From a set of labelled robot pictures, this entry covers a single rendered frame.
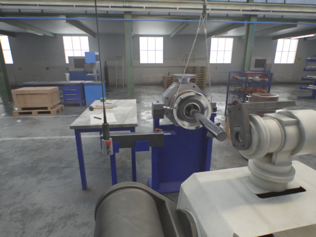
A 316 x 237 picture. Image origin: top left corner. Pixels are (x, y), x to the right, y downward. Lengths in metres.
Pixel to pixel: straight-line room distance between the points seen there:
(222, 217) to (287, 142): 0.13
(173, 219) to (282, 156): 0.18
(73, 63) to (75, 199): 10.70
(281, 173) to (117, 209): 0.23
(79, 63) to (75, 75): 0.80
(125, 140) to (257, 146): 1.68
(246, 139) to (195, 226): 0.13
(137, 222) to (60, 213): 2.26
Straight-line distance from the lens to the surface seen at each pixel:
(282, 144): 0.30
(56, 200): 2.68
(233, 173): 0.36
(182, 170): 2.60
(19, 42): 15.54
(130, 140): 1.89
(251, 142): 0.28
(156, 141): 1.91
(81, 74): 12.51
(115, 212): 0.26
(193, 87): 2.16
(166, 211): 0.31
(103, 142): 1.37
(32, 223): 2.50
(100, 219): 0.28
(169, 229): 0.29
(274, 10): 9.62
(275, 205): 0.31
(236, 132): 0.29
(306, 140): 0.31
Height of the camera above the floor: 1.55
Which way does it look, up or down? 17 degrees down
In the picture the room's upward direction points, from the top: straight up
